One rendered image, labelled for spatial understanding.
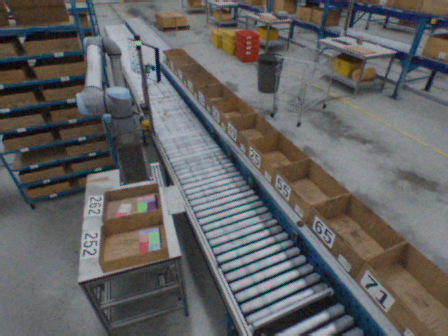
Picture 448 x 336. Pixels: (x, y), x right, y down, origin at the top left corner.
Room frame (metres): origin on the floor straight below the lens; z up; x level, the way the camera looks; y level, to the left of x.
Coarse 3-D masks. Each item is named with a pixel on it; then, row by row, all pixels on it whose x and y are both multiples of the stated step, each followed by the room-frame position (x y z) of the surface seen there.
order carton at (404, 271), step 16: (384, 256) 0.86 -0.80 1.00; (400, 256) 0.91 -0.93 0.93; (416, 256) 0.85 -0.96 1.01; (384, 272) 0.84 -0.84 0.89; (400, 272) 0.84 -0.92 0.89; (416, 272) 0.82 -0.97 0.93; (432, 272) 0.77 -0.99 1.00; (384, 288) 0.68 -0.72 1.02; (400, 288) 0.75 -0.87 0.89; (416, 288) 0.76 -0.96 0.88; (432, 288) 0.74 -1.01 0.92; (400, 304) 0.61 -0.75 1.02; (416, 304) 0.68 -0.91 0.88; (432, 304) 0.68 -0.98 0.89; (400, 320) 0.58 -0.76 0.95; (416, 320) 0.54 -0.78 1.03; (432, 320) 0.60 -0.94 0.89
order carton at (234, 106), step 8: (216, 104) 2.63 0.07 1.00; (224, 104) 2.66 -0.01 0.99; (232, 104) 2.70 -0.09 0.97; (240, 104) 2.66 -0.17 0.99; (224, 112) 2.66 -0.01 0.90; (232, 112) 2.68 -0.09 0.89; (240, 112) 2.65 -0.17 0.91; (248, 112) 2.50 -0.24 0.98; (216, 120) 2.48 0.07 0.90; (224, 120) 2.31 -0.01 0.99
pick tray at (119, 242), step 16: (112, 224) 1.20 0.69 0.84; (128, 224) 1.23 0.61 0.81; (144, 224) 1.26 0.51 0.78; (160, 224) 1.28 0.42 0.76; (112, 240) 1.15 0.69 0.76; (128, 240) 1.15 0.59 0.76; (112, 256) 1.03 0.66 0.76; (128, 256) 0.96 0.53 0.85; (144, 256) 0.99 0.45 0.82; (160, 256) 1.01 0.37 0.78
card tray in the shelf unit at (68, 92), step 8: (72, 80) 2.75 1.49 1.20; (80, 80) 2.78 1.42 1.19; (48, 88) 2.66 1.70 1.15; (64, 88) 2.45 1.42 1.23; (72, 88) 2.48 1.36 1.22; (80, 88) 2.50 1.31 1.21; (48, 96) 2.39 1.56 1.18; (56, 96) 2.42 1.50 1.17; (64, 96) 2.44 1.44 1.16; (72, 96) 2.47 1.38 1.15
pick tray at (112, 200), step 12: (108, 192) 1.51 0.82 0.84; (120, 192) 1.53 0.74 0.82; (132, 192) 1.55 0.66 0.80; (144, 192) 1.57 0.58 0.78; (156, 192) 1.59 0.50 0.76; (108, 204) 1.47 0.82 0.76; (120, 204) 1.47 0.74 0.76; (132, 204) 1.47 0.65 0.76; (108, 216) 1.35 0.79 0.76; (120, 216) 1.26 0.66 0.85; (132, 216) 1.28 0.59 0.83; (144, 216) 1.30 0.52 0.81
